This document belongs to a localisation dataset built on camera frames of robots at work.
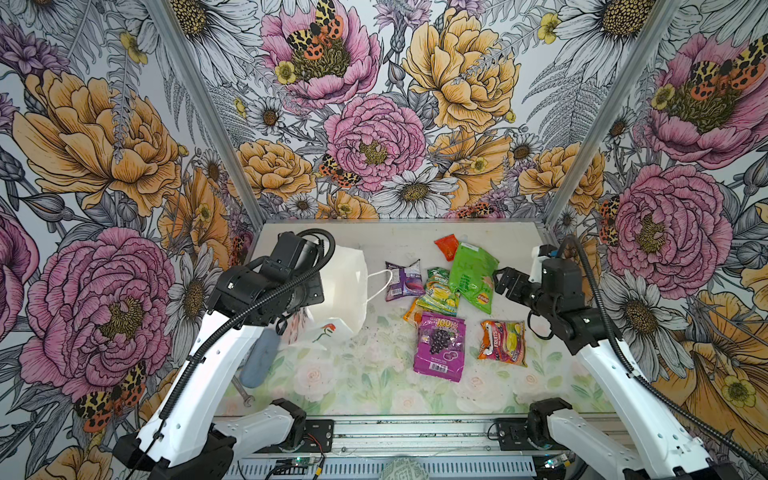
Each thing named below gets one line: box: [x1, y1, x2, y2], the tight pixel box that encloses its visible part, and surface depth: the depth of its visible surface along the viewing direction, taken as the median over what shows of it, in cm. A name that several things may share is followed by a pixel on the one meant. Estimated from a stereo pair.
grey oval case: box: [240, 328, 281, 388], surface depth 84 cm
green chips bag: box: [450, 242, 500, 315], surface depth 101 cm
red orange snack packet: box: [478, 320, 528, 367], surface depth 87 cm
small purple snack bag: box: [385, 259, 426, 302], surface depth 101 cm
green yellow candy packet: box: [416, 267, 460, 317], surface depth 99 cm
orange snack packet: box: [402, 297, 425, 330], surface depth 96 cm
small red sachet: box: [434, 234, 459, 262], surface depth 116 cm
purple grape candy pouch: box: [413, 312, 466, 383], surface depth 85 cm
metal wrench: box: [231, 375, 255, 407], surface depth 82 cm
